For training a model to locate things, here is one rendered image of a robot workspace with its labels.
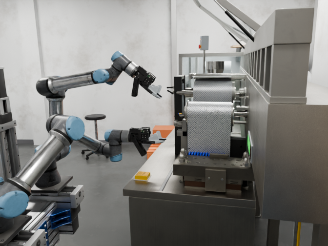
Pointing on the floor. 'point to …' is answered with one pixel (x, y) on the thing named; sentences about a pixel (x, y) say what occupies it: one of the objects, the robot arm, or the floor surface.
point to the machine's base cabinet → (189, 223)
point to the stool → (94, 128)
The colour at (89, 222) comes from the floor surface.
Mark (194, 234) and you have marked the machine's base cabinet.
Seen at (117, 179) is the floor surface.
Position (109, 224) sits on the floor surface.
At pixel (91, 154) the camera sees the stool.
